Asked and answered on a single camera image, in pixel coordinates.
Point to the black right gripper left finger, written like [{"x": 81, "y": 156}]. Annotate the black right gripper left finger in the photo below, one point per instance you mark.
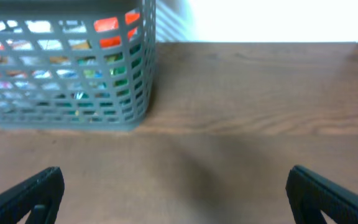
[{"x": 38, "y": 198}]

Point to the orange spaghetti package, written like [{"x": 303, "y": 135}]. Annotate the orange spaghetti package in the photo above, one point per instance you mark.
[{"x": 37, "y": 43}]

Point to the grey plastic basket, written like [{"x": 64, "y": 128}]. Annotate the grey plastic basket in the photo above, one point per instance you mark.
[{"x": 94, "y": 97}]

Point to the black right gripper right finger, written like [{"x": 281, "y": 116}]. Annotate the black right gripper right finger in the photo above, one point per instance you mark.
[{"x": 311, "y": 196}]

